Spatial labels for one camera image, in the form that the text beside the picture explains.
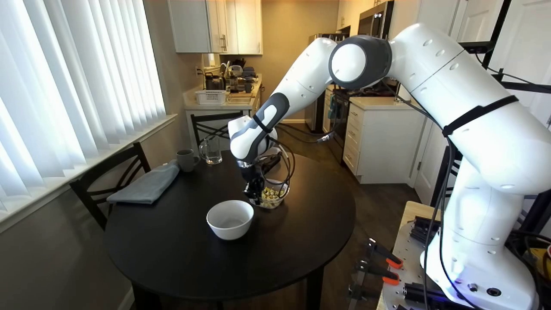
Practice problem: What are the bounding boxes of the white ceramic bowl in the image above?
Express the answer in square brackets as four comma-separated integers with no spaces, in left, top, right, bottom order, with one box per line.
[206,199,255,240]

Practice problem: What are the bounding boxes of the orange handled clamp lower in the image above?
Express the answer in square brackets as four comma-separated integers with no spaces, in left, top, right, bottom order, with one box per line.
[359,259,400,285]

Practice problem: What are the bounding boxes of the black camera stand frame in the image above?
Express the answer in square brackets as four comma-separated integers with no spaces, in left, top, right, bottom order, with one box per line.
[429,0,551,208]

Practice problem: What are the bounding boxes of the white upper kitchen cabinets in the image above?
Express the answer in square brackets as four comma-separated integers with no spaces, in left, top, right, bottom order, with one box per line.
[168,0,264,54]

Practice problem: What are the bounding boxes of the clear drinking glass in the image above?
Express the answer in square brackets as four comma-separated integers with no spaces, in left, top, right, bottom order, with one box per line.
[204,139,223,165]

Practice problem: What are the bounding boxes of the orange handled clamp upper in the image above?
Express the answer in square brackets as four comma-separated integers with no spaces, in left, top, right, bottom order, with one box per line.
[367,237,404,268]

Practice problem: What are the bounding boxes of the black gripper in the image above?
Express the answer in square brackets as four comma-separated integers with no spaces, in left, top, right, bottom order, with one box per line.
[238,161,266,201]

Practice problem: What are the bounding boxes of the black chair far side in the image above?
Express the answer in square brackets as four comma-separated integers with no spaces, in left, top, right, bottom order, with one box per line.
[190,111,242,147]

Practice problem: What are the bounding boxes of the folded grey cloth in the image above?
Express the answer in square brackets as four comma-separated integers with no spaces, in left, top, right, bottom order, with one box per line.
[109,163,180,204]

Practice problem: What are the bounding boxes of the round black table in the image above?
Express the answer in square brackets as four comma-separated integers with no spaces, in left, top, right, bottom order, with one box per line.
[106,156,355,310]

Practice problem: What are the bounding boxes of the kitchen counter with sink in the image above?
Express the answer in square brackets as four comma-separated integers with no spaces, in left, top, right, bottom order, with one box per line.
[181,77,262,146]

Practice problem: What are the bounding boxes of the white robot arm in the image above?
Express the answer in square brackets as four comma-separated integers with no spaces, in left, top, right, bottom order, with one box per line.
[228,23,551,310]

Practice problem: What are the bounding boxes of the orange handled clamp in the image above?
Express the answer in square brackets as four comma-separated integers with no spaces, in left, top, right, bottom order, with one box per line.
[367,237,404,268]
[359,259,400,285]

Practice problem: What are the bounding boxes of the white kitchen counter cabinet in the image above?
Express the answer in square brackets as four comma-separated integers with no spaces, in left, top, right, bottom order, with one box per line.
[343,96,426,184]

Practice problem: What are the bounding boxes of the clear plastic popcorn container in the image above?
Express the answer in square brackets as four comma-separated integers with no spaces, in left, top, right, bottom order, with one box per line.
[254,178,290,209]

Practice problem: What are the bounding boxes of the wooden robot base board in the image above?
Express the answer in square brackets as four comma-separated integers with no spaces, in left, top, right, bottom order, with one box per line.
[376,201,435,310]

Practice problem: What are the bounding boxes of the white vertical blinds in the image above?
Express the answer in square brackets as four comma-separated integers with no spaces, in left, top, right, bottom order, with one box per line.
[0,0,166,197]

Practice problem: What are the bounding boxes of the dark grey mug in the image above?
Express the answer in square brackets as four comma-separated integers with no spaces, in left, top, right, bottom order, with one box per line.
[176,149,200,172]

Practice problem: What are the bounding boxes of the black chair at window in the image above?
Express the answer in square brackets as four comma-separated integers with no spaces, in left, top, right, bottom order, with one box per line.
[71,142,150,227]

